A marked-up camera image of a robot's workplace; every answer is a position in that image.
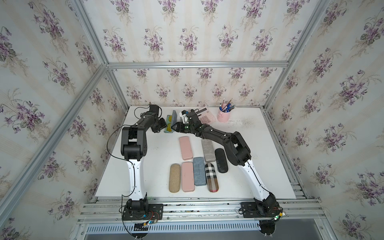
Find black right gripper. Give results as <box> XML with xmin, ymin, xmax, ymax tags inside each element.
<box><xmin>169</xmin><ymin>121</ymin><xmax>195</xmax><ymax>133</ymax></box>

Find grey case yellow lining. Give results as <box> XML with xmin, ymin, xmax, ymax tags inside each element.
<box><xmin>164</xmin><ymin>110</ymin><xmax>178</xmax><ymax>134</ymax></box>

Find grey glasses case red glasses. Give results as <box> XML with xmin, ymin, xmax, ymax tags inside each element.
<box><xmin>202</xmin><ymin>139</ymin><xmax>216</xmax><ymax>163</ymax></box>

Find pink case white glasses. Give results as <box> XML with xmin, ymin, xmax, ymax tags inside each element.
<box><xmin>179</xmin><ymin>137</ymin><xmax>194</xmax><ymax>161</ymax></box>

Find black tan glasses case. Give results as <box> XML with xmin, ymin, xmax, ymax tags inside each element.
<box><xmin>215</xmin><ymin>149</ymin><xmax>229</xmax><ymax>174</ymax></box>

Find plaid glasses case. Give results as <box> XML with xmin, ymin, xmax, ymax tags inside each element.
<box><xmin>205</xmin><ymin>163</ymin><xmax>219</xmax><ymax>193</ymax></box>

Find teal glasses case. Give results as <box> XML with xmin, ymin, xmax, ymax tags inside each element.
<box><xmin>193</xmin><ymin>157</ymin><xmax>207</xmax><ymax>186</ymax></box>

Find beige glasses case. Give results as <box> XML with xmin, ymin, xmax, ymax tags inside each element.
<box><xmin>169</xmin><ymin>164</ymin><xmax>181</xmax><ymax>193</ymax></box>

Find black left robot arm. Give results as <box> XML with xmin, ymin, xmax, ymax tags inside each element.
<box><xmin>121</xmin><ymin>111</ymin><xmax>167</xmax><ymax>215</ymax></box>

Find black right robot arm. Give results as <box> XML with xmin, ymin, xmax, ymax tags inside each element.
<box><xmin>171</xmin><ymin>110</ymin><xmax>284</xmax><ymax>221</ymax></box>

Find yellow sunglasses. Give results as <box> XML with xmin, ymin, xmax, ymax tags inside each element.
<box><xmin>166</xmin><ymin>115</ymin><xmax>174</xmax><ymax>133</ymax></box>

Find pink calculator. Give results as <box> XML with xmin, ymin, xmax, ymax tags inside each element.
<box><xmin>197</xmin><ymin>108</ymin><xmax>216</xmax><ymax>125</ymax></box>

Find pink pen cup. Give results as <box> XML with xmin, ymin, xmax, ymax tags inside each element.
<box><xmin>217</xmin><ymin>110</ymin><xmax>231</xmax><ymax>123</ymax></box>

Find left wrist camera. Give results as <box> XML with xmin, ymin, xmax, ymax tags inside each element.
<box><xmin>149</xmin><ymin>104</ymin><xmax>160</xmax><ymax>116</ymax></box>

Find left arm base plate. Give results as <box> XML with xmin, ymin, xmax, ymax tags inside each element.
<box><xmin>122</xmin><ymin>204</ymin><xmax>164</xmax><ymax>221</ymax></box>

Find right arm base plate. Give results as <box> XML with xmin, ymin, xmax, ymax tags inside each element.
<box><xmin>238</xmin><ymin>202</ymin><xmax>285</xmax><ymax>221</ymax></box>

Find aluminium rail frame front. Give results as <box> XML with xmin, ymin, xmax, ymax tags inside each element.
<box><xmin>70</xmin><ymin>198</ymin><xmax>337</xmax><ymax>240</ymax></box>

